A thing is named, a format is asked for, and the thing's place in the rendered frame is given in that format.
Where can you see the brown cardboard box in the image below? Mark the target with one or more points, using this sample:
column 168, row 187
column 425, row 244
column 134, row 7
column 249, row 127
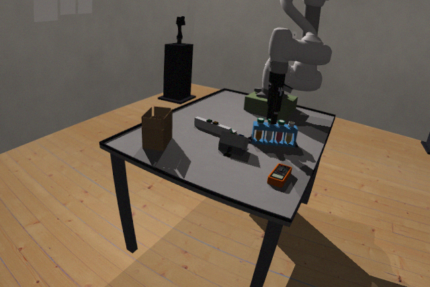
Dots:
column 153, row 137

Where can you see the orange digital multimeter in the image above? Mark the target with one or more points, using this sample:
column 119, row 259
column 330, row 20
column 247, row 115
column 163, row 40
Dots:
column 279, row 175

